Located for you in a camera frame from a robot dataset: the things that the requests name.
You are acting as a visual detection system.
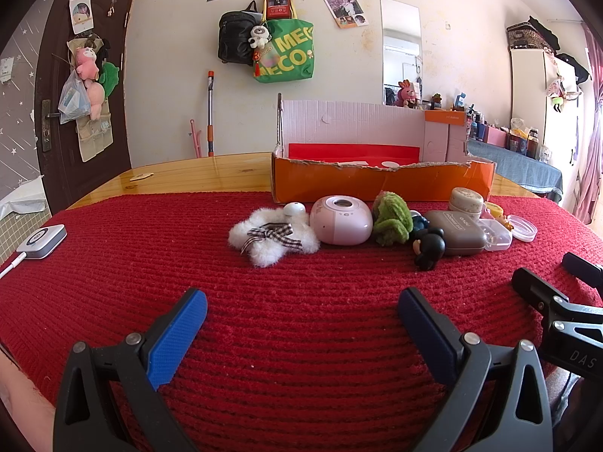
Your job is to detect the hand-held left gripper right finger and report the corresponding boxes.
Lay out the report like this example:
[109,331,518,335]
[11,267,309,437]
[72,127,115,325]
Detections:
[396,287,554,452]

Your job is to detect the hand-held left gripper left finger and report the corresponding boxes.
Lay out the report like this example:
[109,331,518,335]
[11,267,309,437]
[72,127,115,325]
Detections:
[53,288,208,452]

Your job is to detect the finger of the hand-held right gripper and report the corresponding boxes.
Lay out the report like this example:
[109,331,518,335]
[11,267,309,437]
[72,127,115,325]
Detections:
[511,267,603,340]
[563,252,603,290]

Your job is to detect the clear round lid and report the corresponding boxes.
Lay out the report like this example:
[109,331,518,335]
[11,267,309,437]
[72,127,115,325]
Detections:
[506,215,538,243]

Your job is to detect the clear square plastic box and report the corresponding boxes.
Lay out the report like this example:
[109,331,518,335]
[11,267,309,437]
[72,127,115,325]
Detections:
[478,219,513,251]

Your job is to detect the black mouse figure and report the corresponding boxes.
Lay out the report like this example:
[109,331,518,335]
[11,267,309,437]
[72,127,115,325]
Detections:
[412,227,446,272]

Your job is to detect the brown rounded case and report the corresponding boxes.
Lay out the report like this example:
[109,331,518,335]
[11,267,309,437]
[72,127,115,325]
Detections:
[423,210,487,256]

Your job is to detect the beige round jar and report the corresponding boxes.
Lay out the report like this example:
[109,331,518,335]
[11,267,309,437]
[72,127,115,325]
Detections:
[447,187,485,220]

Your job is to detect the green fuzzy plush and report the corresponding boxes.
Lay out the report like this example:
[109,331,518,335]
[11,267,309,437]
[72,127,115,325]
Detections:
[372,191,412,247]

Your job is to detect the pink round device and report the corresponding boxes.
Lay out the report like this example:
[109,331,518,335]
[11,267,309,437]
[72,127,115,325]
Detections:
[309,195,374,246]

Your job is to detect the white fluffy star plush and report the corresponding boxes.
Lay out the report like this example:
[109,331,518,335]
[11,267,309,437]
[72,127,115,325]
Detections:
[228,208,321,268]

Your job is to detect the white cardboard box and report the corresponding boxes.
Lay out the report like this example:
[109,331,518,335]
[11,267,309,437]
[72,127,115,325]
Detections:
[271,94,497,204]

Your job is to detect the person's left forearm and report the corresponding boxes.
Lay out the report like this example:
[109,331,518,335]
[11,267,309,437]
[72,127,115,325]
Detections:
[0,353,56,452]

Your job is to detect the pink curtain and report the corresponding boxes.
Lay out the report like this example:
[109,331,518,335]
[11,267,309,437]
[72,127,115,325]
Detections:
[572,23,603,224]

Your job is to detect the red knitted mat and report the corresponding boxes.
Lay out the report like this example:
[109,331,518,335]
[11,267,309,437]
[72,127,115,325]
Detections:
[0,191,603,452]

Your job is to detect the row of cosmetic bottles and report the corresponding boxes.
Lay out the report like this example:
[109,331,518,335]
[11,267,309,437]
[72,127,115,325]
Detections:
[421,92,552,163]

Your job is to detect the pink storage box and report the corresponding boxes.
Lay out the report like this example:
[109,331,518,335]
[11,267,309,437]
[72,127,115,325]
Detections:
[487,125,510,149]

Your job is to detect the white square charger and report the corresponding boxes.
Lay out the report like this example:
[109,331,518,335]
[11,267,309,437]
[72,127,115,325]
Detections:
[16,224,67,260]

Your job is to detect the hanging green ball toy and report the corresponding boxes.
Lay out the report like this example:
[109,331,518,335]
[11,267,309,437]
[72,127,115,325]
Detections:
[546,75,580,114]

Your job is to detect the white wardrobe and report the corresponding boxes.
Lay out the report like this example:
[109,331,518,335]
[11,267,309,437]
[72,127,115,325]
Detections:
[510,48,582,184]

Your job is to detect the black hanging clothing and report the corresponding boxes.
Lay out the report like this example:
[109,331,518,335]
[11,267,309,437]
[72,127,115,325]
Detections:
[556,52,592,86]

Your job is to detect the white paper sheet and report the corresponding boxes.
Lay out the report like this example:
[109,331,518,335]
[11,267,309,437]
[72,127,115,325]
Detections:
[0,176,50,220]

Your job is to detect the pink plush toys on door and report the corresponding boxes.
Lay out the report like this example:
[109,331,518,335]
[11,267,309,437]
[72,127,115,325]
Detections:
[66,33,114,163]

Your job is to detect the dark brown door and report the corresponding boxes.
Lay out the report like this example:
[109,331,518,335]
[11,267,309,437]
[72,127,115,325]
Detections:
[34,0,135,212]

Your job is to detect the pink rabbit plush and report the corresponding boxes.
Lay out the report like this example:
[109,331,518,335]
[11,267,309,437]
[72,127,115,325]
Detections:
[395,80,420,108]

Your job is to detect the patterned suitcase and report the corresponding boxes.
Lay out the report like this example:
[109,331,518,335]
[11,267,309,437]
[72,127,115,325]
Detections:
[506,15,561,52]

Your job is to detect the peach plush toy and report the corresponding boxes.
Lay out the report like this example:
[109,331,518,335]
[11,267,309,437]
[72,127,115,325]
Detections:
[87,82,104,121]

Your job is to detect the clear plastic bag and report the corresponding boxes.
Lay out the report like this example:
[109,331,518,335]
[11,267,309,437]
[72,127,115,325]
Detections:
[58,72,91,124]

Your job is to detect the green hanging plush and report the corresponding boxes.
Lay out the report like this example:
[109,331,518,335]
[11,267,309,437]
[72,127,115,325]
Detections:
[99,61,121,97]

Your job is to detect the pink bear plush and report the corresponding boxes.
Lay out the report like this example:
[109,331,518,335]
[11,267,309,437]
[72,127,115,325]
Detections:
[74,47,101,80]

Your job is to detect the black backpack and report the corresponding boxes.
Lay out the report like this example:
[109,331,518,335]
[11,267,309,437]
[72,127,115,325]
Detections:
[217,1,265,66]

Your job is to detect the green tote bag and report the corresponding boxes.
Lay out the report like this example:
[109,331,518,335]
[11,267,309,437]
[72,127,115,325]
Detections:
[253,0,315,84]

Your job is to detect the door poster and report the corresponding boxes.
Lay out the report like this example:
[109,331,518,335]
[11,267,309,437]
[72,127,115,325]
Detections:
[69,0,94,35]

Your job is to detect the red framed picture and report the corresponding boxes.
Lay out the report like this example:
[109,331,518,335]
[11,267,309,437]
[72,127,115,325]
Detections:
[263,0,291,21]

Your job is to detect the white charger cable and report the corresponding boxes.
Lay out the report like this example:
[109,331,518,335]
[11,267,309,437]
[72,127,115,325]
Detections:
[0,253,26,278]

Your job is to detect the mop handle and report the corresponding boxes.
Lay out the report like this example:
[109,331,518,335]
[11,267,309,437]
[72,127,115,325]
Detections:
[206,70,216,157]

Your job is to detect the metal door handle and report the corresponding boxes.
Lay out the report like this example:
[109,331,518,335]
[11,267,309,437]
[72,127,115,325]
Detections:
[41,100,62,152]

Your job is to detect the wall mirror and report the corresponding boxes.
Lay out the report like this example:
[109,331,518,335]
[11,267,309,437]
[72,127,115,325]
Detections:
[380,0,423,107]

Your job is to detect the large wall photo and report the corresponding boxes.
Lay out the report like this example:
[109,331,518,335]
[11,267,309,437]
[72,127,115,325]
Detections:
[323,0,363,20]

